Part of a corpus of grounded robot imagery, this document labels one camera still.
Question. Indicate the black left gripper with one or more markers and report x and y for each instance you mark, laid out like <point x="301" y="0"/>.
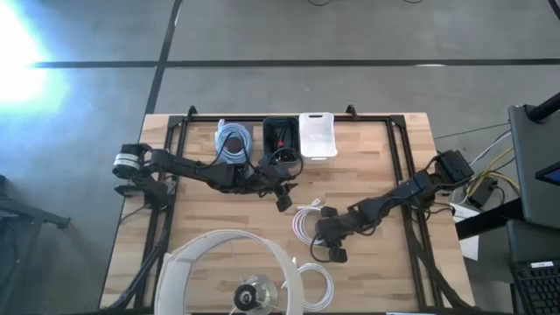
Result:
<point x="264" y="180"/>

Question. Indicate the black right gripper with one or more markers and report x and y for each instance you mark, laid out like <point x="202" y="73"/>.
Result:
<point x="332" y="231"/>

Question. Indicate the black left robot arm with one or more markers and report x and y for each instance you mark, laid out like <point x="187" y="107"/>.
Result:
<point x="184" y="166"/>

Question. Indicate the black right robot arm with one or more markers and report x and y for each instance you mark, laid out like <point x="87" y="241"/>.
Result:
<point x="407" y="188"/>

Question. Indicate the dark green plastic bin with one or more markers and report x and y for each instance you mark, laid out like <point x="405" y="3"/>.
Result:
<point x="266" y="131"/>

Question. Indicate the white plastic bin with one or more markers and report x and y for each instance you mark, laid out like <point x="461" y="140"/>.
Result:
<point x="317" y="135"/>

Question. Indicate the white round lampshade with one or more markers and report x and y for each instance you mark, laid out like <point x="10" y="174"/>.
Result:
<point x="175" y="271"/>

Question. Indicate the black power adapter box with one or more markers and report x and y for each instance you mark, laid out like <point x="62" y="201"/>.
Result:
<point x="482" y="192"/>

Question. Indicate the black computer keyboard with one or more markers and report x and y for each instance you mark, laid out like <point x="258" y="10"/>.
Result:
<point x="540" y="289"/>

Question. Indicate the black tripod stand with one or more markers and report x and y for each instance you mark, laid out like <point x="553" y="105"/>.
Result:
<point x="26" y="214"/>

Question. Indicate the black aluminium rig frame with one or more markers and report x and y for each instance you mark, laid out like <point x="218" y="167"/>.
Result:
<point x="205" y="118"/>

